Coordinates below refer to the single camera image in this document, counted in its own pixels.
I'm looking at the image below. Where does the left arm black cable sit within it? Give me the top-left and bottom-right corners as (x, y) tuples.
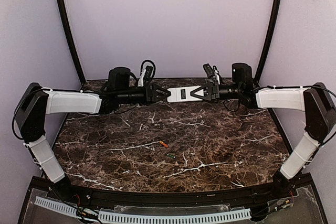
(131, 59), (157, 87)

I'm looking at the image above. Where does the orange battery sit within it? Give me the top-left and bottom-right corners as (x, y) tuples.
(159, 141), (169, 148)

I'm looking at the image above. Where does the white cable duct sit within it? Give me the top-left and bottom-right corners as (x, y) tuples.
(99, 209), (251, 224)
(34, 196), (77, 218)

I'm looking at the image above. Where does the left white cable duct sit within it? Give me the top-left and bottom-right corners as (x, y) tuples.
(34, 196), (77, 218)

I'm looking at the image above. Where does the centre white cable duct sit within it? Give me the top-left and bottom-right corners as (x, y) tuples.
(99, 209), (251, 224)

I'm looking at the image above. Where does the black frame post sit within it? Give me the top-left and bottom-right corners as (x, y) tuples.
(256, 0), (281, 77)
(56, 0), (86, 85)

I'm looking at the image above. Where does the right black frame post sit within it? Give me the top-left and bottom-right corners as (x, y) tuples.
(256, 0), (281, 77)

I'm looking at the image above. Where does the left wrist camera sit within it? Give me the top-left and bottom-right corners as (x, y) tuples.
(137, 66), (154, 87)

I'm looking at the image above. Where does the black front rail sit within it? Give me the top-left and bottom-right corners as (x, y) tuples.
(60, 183), (273, 208)

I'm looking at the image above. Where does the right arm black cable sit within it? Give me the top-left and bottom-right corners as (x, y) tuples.
(309, 83), (336, 147)

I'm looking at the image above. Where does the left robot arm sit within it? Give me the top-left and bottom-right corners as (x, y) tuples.
(12, 66), (171, 184)

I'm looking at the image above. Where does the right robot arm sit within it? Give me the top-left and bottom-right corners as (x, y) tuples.
(186, 63), (335, 197)

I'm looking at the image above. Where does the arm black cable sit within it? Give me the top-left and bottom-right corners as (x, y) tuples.
(131, 59), (157, 87)
(309, 83), (336, 147)

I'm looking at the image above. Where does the white red remote control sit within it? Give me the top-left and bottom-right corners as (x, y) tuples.
(167, 86), (202, 103)

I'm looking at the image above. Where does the left black frame post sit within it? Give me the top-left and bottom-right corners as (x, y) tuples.
(56, 0), (86, 85)

